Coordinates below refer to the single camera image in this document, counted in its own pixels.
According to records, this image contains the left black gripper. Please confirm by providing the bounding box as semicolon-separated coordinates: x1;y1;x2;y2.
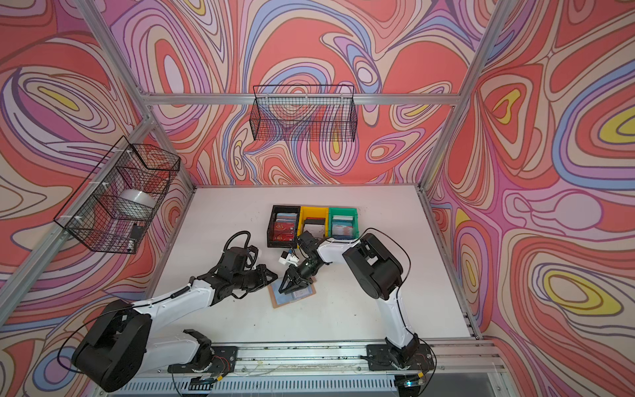
232;265;280;294

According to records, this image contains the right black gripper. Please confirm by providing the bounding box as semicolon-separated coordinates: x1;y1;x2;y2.
278;257;324;294

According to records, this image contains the tan leather card holder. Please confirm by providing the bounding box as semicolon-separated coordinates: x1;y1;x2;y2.
268;280;316;309

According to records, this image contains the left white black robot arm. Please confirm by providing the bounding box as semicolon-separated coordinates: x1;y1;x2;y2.
70;246;278;392

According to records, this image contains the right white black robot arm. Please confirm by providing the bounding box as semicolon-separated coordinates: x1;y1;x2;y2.
279;232;437;374

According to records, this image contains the red VIP cards stack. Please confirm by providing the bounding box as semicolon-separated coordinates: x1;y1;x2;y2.
272;213;298;243

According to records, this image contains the white black cards stack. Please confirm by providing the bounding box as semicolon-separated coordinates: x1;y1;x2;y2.
303;219;326;238

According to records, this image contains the blue cards stack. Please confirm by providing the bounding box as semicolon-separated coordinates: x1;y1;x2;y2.
331;215;354;239

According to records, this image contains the black plastic bin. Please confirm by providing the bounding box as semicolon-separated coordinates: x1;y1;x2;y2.
266;205;301;249

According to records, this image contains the yellow plastic bin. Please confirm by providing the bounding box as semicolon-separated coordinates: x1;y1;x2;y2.
297;206;329;238

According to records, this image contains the green plastic bin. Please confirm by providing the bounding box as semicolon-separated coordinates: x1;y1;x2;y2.
327;207;359;240

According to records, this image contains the white roll in basket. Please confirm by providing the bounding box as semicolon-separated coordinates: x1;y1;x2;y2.
116;189;156;220

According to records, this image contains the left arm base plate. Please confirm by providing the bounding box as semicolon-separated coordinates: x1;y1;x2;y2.
168;346;238;375

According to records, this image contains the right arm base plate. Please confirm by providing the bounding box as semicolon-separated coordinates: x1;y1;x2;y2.
360;342;436;373

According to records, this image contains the back black wire basket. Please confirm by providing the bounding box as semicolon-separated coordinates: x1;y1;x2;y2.
249;84;358;142

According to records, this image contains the black wire basket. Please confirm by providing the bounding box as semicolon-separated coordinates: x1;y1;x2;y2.
249;84;358;142
54;137;181;255

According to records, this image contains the left black wire basket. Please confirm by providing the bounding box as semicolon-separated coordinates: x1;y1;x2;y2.
54;137;181;255

